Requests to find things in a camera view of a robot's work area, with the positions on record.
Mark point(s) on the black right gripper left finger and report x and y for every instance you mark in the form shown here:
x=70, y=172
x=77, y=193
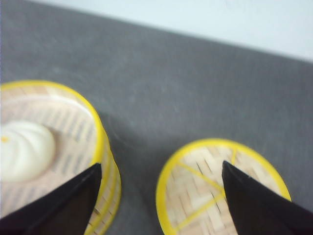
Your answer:
x=64, y=211

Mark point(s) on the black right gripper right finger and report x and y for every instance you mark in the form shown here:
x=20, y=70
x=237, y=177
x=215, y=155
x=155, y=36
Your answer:
x=257, y=210

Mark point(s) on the woven bamboo steamer lid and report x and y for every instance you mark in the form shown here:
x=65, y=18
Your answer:
x=190, y=196

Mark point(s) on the wooden steamer drawer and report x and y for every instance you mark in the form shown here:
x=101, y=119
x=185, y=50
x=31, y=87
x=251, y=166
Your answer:
x=105, y=191
x=101, y=219
x=95, y=137

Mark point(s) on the white steamed bun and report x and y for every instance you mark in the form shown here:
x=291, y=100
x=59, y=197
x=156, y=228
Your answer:
x=26, y=150

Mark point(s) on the white steamer liner cloth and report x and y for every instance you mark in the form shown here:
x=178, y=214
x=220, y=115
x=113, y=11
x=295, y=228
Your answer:
x=14, y=196

